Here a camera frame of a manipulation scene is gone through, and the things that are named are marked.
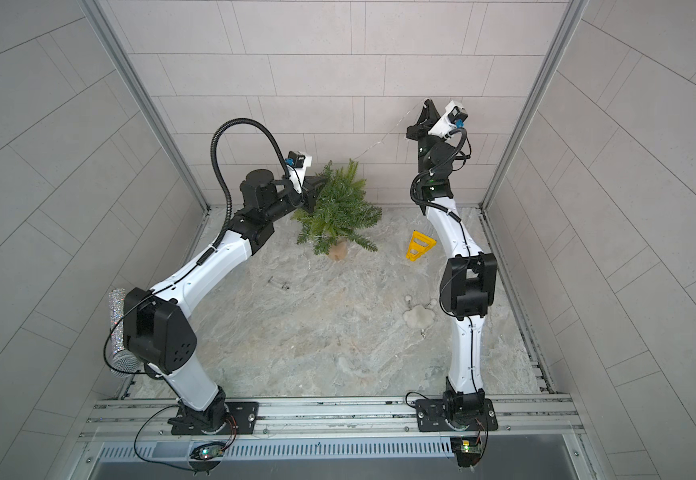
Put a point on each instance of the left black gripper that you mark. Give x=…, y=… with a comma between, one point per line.
x=312, y=184

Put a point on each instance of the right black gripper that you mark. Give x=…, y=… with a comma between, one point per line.
x=422, y=136

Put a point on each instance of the thin wire string lights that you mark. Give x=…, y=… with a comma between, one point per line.
x=381, y=141

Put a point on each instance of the small green christmas tree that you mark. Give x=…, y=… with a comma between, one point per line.
x=341, y=212

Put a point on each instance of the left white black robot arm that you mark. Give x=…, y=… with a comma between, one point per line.
x=156, y=322

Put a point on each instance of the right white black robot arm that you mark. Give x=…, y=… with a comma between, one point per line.
x=467, y=287

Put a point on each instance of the yellow triangular plastic piece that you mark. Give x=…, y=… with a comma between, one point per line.
x=419, y=245

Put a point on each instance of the beige paw shaped object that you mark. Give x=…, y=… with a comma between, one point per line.
x=419, y=316

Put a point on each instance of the glittery silver cylinder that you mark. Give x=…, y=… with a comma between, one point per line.
x=121, y=361

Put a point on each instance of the left green circuit board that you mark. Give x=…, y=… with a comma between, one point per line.
x=208, y=451

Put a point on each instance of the green circuit board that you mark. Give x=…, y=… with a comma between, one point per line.
x=468, y=451
x=208, y=451

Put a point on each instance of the right green circuit board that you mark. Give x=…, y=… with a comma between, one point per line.
x=468, y=451

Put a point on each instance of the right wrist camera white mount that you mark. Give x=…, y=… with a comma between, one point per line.
x=453, y=118

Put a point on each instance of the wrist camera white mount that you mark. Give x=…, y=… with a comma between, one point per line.
x=453, y=118
x=297, y=163

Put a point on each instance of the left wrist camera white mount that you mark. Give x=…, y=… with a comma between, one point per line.
x=297, y=163

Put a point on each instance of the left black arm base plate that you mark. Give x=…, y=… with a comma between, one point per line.
x=237, y=417

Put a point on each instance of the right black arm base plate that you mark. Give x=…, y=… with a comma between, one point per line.
x=432, y=417

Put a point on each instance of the aluminium mounting rail frame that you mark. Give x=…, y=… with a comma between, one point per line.
x=539, y=437

